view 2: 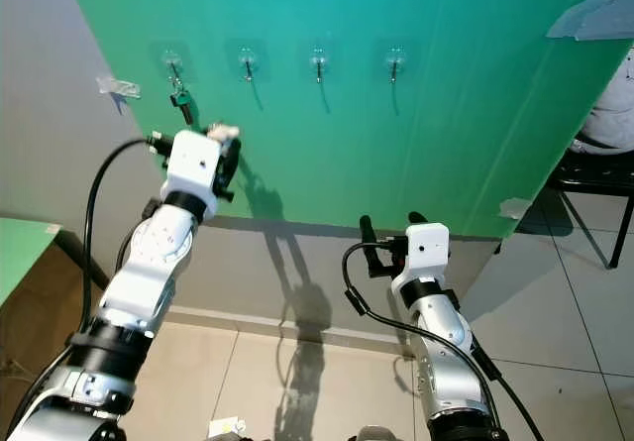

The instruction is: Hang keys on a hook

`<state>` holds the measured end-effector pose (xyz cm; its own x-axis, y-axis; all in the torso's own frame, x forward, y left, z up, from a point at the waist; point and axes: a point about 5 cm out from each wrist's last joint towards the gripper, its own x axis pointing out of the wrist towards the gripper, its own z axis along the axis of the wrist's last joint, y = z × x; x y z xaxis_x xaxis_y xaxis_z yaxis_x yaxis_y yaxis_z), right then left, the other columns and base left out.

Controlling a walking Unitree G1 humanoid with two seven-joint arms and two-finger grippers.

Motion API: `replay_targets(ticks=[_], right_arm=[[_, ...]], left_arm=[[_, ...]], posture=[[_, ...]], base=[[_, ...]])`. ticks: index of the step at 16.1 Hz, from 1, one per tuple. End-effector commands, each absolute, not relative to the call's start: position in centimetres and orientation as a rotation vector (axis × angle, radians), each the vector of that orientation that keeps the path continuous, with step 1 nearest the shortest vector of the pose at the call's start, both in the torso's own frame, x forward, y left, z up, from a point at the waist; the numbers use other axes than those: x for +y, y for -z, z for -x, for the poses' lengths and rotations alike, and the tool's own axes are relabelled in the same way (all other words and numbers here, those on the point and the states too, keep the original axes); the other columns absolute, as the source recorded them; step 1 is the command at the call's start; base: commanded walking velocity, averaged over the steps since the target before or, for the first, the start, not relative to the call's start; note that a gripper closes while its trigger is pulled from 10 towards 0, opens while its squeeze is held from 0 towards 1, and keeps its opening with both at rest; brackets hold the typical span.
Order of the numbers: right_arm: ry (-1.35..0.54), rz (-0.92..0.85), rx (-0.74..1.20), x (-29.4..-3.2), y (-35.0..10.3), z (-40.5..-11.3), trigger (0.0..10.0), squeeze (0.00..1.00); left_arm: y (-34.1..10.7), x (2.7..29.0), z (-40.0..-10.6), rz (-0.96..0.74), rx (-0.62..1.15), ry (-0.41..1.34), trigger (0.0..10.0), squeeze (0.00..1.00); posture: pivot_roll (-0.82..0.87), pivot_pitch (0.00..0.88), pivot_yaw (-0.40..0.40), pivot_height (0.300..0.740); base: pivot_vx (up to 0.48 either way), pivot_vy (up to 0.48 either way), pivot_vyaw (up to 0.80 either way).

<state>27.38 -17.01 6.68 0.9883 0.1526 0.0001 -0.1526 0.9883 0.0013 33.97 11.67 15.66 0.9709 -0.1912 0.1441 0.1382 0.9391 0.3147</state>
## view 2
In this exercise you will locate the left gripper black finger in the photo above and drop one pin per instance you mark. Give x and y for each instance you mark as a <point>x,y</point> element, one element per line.
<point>232,149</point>

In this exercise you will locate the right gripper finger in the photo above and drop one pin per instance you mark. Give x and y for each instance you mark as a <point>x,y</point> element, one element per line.
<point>416,219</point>
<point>367,231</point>

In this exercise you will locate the silver keys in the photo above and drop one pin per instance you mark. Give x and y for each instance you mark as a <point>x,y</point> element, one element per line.
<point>224,130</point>

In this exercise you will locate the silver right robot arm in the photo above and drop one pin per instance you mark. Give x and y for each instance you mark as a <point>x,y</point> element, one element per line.
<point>446,352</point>

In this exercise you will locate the keys with green black fob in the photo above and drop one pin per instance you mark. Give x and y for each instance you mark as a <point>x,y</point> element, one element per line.
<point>181,101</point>

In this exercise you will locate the crumpled clear tape piece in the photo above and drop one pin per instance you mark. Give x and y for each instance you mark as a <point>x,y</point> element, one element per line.
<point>515,206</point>
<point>119,86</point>

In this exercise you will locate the robot right leg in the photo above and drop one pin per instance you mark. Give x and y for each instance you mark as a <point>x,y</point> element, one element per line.
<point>371,434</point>

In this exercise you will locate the person in white clothes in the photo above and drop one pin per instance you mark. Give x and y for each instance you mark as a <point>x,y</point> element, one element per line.
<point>612,114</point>

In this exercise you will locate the small white floor tag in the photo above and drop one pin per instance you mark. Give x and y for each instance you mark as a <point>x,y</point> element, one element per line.
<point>226,427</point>

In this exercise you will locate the large clear tape piece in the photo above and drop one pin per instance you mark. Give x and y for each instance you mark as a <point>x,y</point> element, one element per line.
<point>592,17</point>

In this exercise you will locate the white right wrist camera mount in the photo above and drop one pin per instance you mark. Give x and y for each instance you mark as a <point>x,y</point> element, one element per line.
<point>421,251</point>

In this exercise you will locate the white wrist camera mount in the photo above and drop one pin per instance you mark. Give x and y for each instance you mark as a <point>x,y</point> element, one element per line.
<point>421,251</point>
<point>193,164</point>

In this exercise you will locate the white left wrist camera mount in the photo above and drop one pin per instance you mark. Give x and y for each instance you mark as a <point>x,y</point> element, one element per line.
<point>193,164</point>

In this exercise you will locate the green wall board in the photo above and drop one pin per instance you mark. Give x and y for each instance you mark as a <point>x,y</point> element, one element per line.
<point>357,154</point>

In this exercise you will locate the clear adhesive wall hook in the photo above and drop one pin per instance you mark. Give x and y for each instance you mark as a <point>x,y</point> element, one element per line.
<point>319,61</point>
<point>396,62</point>
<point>247,61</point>
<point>173,61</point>

